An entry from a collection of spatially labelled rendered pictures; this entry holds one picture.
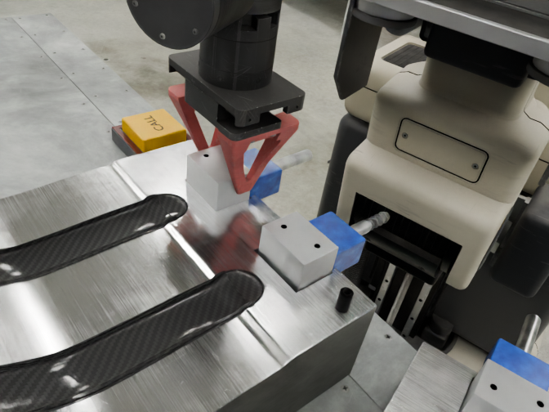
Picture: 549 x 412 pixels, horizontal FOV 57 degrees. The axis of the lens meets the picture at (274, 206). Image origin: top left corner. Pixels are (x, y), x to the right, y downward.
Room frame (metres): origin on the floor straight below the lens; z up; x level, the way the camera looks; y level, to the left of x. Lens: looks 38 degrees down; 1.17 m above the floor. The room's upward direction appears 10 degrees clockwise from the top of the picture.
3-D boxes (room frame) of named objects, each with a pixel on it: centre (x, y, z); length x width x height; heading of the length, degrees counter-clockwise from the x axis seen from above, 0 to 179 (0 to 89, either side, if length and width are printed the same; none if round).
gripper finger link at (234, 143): (0.37, 0.04, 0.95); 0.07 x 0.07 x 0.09; 45
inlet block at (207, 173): (0.40, 0.02, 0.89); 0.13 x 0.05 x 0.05; 135
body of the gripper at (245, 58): (0.37, 0.05, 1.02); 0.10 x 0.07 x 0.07; 45
